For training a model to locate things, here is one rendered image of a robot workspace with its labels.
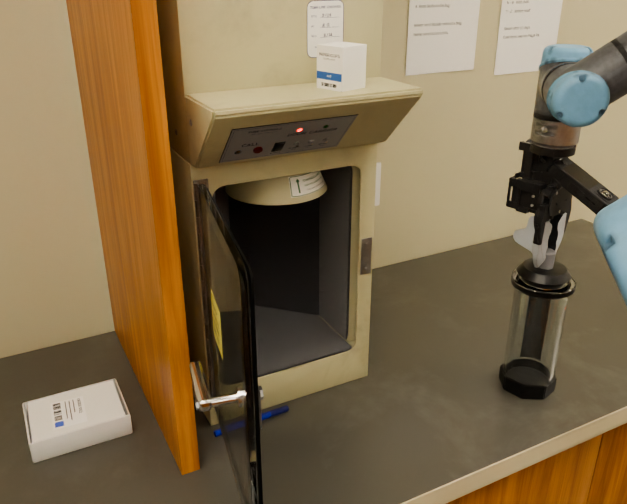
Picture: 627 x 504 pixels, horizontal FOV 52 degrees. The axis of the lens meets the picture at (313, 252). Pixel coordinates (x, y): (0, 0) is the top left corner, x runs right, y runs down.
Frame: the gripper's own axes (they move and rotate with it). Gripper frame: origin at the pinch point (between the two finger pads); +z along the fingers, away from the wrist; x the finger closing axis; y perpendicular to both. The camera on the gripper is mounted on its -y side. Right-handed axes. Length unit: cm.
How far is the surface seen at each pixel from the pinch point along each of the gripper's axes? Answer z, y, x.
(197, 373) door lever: 0, 11, 64
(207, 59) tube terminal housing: -35, 29, 48
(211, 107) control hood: -31, 20, 54
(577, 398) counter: 26.4, -8.7, -3.1
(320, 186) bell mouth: -12.7, 27.5, 28.3
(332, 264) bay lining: 5.0, 30.8, 22.0
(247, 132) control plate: -26, 20, 48
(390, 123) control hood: -24.7, 16.1, 24.3
